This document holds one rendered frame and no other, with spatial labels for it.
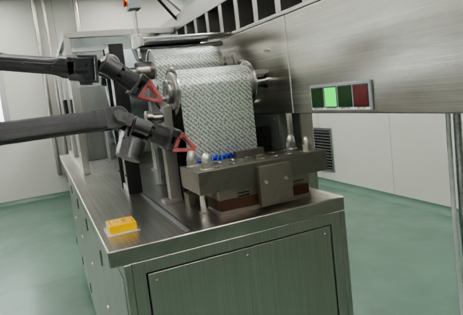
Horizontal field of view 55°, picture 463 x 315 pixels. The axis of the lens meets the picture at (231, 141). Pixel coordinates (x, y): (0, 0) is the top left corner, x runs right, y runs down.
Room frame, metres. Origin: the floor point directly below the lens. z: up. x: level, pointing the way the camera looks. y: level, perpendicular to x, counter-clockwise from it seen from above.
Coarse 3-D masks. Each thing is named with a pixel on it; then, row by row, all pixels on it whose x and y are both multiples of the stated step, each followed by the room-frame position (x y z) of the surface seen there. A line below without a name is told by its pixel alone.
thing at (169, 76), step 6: (246, 66) 1.46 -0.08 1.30; (168, 78) 1.38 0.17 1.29; (252, 78) 1.43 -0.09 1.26; (174, 84) 1.33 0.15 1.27; (252, 84) 1.43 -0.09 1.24; (174, 90) 1.34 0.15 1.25; (252, 90) 1.43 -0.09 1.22; (174, 96) 1.34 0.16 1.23; (174, 102) 1.35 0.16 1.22; (174, 108) 1.36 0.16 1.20
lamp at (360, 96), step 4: (356, 88) 1.08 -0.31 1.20; (360, 88) 1.06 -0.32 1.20; (364, 88) 1.05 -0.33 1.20; (356, 92) 1.08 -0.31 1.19; (360, 92) 1.06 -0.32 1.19; (364, 92) 1.05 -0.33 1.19; (356, 96) 1.08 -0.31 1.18; (360, 96) 1.06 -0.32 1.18; (364, 96) 1.05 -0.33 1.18; (356, 100) 1.08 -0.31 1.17; (360, 100) 1.06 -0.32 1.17; (364, 100) 1.05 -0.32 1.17; (356, 104) 1.08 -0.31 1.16; (360, 104) 1.07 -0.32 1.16; (364, 104) 1.05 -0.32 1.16; (368, 104) 1.04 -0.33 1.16
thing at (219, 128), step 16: (192, 112) 1.34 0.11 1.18; (208, 112) 1.36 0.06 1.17; (224, 112) 1.38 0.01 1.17; (240, 112) 1.40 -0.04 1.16; (192, 128) 1.33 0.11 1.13; (208, 128) 1.35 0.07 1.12; (224, 128) 1.37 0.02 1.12; (240, 128) 1.40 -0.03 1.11; (208, 144) 1.35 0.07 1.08; (224, 144) 1.37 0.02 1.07; (240, 144) 1.39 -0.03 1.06; (256, 144) 1.42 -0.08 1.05
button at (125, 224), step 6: (126, 216) 1.18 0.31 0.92; (108, 222) 1.14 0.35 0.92; (114, 222) 1.14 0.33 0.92; (120, 222) 1.13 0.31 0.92; (126, 222) 1.12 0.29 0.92; (132, 222) 1.12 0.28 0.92; (108, 228) 1.12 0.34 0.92; (114, 228) 1.10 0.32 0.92; (120, 228) 1.11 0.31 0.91; (126, 228) 1.11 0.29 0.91; (132, 228) 1.12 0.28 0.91
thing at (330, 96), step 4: (324, 88) 1.20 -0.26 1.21; (328, 88) 1.18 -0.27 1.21; (332, 88) 1.16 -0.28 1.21; (328, 92) 1.18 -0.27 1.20; (332, 92) 1.16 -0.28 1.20; (328, 96) 1.18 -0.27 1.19; (332, 96) 1.17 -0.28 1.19; (328, 100) 1.18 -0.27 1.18; (332, 100) 1.17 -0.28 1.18; (328, 104) 1.19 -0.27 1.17; (332, 104) 1.17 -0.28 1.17; (336, 104) 1.15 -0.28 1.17
